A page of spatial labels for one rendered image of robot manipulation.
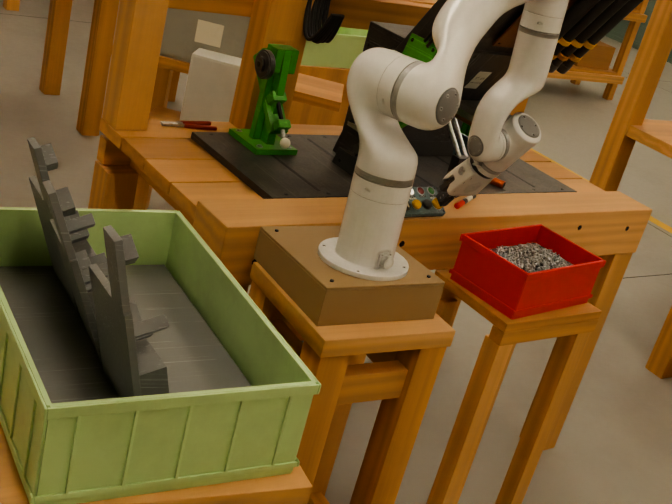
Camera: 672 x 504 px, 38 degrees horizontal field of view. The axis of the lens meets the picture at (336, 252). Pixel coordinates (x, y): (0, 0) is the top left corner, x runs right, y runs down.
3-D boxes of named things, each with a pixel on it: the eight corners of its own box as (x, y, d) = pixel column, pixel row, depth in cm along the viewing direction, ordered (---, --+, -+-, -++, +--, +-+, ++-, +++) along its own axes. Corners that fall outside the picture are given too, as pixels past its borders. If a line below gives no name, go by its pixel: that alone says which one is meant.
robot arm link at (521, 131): (485, 174, 224) (511, 171, 230) (522, 142, 215) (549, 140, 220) (469, 143, 227) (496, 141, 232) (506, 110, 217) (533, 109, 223)
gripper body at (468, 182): (476, 175, 226) (447, 200, 234) (507, 175, 232) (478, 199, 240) (465, 148, 228) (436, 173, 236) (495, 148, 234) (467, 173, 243)
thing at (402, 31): (453, 157, 295) (487, 48, 282) (376, 156, 277) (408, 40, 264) (416, 134, 308) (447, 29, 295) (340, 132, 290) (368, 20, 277)
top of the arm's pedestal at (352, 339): (451, 347, 202) (456, 330, 201) (319, 358, 185) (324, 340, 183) (371, 273, 226) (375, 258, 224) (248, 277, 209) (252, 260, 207)
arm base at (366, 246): (426, 277, 200) (449, 193, 193) (353, 284, 188) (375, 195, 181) (371, 239, 213) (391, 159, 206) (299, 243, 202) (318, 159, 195)
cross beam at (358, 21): (505, 45, 328) (514, 19, 325) (153, 6, 250) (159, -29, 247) (495, 40, 332) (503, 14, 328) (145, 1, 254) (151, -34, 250)
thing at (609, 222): (636, 253, 303) (653, 209, 297) (213, 289, 213) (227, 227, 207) (602, 233, 313) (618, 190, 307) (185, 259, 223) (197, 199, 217)
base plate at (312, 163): (575, 197, 296) (577, 191, 295) (270, 205, 230) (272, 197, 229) (483, 144, 325) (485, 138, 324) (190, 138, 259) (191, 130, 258)
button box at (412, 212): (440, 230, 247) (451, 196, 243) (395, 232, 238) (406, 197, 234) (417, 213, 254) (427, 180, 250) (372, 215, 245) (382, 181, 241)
